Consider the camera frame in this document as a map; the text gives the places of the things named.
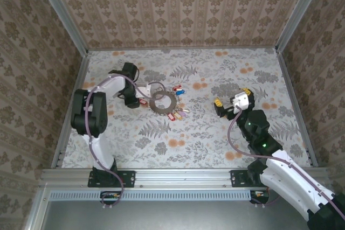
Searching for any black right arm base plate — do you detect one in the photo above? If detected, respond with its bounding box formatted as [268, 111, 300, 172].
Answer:
[230, 170, 270, 188]

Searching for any aluminium frame post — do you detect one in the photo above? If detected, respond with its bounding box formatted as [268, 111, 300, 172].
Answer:
[31, 0, 89, 54]
[275, 0, 329, 53]

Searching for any slotted grey cable duct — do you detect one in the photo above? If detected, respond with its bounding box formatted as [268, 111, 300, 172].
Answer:
[50, 190, 253, 201]

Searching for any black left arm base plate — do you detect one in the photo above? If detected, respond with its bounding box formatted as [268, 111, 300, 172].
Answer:
[88, 170, 136, 188]

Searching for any aluminium table side rail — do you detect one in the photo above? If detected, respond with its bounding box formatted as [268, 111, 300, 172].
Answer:
[277, 51, 319, 168]
[51, 51, 91, 169]

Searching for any black wiring connector box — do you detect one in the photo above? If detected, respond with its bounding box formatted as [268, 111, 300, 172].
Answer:
[250, 190, 271, 204]

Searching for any thin aluminium table rail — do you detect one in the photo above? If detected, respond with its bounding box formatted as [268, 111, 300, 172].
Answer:
[87, 46, 278, 52]

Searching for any grey metal panel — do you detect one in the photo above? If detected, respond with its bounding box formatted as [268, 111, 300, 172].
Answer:
[43, 200, 309, 230]

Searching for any toothed metal keyring disc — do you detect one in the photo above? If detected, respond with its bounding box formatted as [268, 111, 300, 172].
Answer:
[149, 91, 178, 117]

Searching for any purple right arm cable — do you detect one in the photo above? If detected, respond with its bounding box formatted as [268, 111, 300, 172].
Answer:
[227, 104, 345, 216]

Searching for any floral table cover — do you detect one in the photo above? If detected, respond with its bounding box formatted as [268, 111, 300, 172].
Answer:
[61, 48, 311, 170]

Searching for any aluminium mounting rail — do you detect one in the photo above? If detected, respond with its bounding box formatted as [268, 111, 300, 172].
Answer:
[40, 167, 328, 190]

